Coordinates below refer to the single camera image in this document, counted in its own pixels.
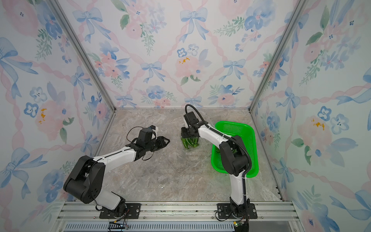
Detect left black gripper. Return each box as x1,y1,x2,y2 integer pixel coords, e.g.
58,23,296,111
146,136,171,152

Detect clear pepper container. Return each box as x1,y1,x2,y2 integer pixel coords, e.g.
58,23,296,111
181,137,200,149

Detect bright green plastic basket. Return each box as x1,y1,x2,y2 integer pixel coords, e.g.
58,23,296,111
211,120,259,178

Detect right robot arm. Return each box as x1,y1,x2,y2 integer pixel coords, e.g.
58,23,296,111
181,110,252,218

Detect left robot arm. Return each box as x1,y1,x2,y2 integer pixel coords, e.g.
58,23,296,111
63,125,170,217

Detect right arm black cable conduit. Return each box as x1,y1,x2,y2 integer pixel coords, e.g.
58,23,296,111
185,103,253,209

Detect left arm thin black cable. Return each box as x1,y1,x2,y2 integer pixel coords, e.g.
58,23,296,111
126,126,146,146

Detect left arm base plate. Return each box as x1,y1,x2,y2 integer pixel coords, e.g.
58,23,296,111
99,203,142,219

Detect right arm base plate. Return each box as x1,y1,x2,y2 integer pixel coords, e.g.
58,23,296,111
216,203,258,220

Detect aluminium front rail frame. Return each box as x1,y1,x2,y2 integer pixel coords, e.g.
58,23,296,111
52,202,304,232

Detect left aluminium corner post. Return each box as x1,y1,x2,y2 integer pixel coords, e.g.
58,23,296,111
46,0,117,112

